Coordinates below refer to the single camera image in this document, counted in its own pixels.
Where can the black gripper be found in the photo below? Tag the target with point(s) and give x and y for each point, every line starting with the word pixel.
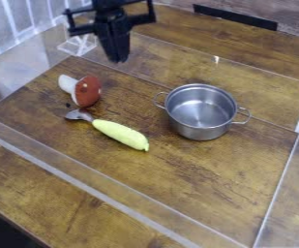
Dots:
pixel 110 15

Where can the brown white plush mushroom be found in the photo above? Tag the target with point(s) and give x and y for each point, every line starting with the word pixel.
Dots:
pixel 85 90

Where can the silver metal pot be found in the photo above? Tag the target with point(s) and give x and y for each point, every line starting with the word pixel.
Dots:
pixel 202 111

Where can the black strip on table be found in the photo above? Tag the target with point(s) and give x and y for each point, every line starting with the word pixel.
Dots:
pixel 245 19

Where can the clear acrylic barrier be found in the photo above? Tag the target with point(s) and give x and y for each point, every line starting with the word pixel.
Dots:
pixel 84 191

